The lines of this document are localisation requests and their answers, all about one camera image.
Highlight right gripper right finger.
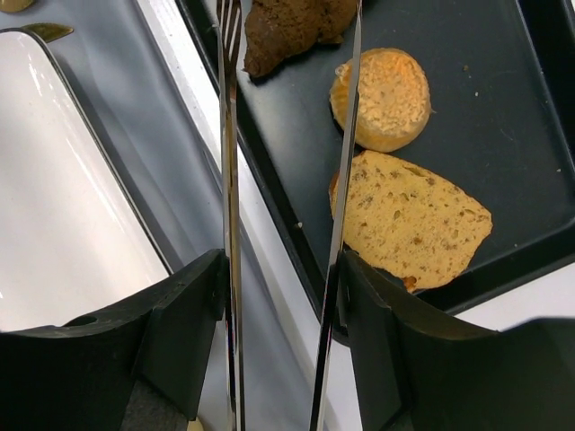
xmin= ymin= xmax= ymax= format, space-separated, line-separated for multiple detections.
xmin=342 ymin=252 xmax=574 ymax=430

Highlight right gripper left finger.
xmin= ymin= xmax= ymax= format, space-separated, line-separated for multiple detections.
xmin=1 ymin=250 xmax=225 ymax=430

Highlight brown chocolate croissant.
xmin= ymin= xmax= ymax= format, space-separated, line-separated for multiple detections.
xmin=243 ymin=0 xmax=357 ymax=78

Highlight metal tongs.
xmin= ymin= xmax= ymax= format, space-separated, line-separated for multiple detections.
xmin=216 ymin=1 xmax=363 ymax=430

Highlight seeded bread slice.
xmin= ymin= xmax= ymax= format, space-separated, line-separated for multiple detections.
xmin=343 ymin=150 xmax=493 ymax=292

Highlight white rectangular plate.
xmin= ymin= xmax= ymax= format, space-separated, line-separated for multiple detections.
xmin=1 ymin=29 xmax=170 ymax=331

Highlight round orange bun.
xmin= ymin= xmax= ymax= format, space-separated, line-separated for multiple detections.
xmin=356 ymin=48 xmax=432 ymax=153

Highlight black baking tray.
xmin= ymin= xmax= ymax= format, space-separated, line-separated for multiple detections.
xmin=174 ymin=0 xmax=575 ymax=347

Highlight grey cloth placemat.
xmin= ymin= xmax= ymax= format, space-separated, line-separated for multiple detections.
xmin=0 ymin=0 xmax=226 ymax=431

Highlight gold knife green handle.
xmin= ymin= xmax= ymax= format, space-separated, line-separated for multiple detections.
xmin=22 ymin=22 xmax=74 ymax=43

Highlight gold spoon green handle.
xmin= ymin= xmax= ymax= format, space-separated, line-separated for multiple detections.
xmin=0 ymin=0 xmax=36 ymax=13

